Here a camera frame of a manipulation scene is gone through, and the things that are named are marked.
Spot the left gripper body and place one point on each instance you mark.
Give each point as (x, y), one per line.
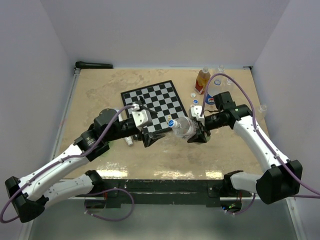
(140, 134)

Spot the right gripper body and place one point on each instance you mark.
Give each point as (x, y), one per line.
(214, 121)

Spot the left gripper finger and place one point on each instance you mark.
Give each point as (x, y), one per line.
(151, 138)
(148, 108)

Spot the orange label tea bottle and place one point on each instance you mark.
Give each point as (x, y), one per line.
(185, 128)

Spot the clear crushed plastic bottle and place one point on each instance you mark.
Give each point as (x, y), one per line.
(260, 112)

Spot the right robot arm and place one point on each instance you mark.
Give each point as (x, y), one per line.
(280, 175)

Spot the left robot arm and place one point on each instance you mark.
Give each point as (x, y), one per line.
(32, 194)

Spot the white tube bottle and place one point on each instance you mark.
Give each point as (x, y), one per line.
(129, 141)

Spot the Pepsi label clear bottle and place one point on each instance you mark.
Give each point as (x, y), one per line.
(214, 88)

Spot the clear bottle right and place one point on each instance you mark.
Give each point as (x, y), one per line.
(229, 84)

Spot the green plastic bottle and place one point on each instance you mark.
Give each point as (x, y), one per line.
(106, 152)

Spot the amber red label bottle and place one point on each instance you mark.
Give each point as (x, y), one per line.
(202, 80)

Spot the clear bottle back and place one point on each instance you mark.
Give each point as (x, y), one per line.
(221, 69)

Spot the black white chessboard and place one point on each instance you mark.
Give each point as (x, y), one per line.
(160, 97)

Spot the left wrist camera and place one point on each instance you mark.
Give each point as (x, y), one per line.
(141, 117)

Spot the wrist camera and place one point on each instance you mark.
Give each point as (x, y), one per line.
(196, 114)
(141, 117)

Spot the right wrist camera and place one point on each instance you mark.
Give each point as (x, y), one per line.
(196, 114)

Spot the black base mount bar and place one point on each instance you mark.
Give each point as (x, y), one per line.
(175, 192)

